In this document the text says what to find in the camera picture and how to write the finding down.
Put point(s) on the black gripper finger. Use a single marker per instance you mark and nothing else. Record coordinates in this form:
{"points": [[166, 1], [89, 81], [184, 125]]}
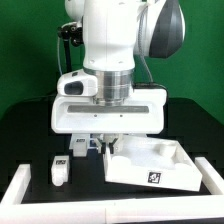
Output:
{"points": [[113, 143], [100, 143]]}

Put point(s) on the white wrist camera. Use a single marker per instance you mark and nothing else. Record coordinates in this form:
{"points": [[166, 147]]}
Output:
{"points": [[77, 83]]}

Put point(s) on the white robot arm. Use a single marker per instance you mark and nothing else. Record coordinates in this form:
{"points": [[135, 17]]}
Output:
{"points": [[100, 101]]}

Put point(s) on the white U-shaped fence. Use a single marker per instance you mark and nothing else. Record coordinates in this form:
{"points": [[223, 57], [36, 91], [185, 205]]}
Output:
{"points": [[14, 211]]}

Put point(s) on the white square tabletop part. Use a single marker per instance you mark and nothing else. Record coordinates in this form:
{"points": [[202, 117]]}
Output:
{"points": [[152, 162]]}

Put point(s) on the white tag sheet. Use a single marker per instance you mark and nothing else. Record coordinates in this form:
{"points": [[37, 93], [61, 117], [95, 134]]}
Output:
{"points": [[90, 141]]}

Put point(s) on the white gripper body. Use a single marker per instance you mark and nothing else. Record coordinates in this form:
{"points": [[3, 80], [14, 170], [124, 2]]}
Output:
{"points": [[141, 113]]}

